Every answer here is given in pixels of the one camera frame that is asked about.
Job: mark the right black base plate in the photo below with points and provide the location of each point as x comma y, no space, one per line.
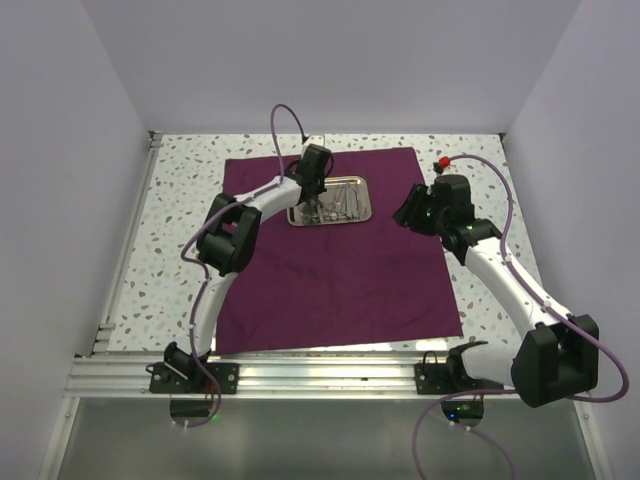
437,374

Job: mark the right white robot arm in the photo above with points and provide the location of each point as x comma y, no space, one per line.
556,358

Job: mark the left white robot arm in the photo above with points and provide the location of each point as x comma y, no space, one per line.
224,246

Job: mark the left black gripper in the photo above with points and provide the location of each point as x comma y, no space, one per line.
320,188

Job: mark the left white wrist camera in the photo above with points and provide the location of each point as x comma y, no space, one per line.
318,140

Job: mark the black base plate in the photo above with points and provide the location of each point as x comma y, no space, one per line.
167,380
437,374

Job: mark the left aluminium side rail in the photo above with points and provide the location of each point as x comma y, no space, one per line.
107,324

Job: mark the purple surgical drape cloth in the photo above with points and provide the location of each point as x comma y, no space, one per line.
346,284

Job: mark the steel instrument tray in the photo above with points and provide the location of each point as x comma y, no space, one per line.
346,200

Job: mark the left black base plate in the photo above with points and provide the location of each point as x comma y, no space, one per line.
167,380

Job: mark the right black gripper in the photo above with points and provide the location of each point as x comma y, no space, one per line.
408,215

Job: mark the aluminium mounting rail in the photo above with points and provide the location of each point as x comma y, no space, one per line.
307,375

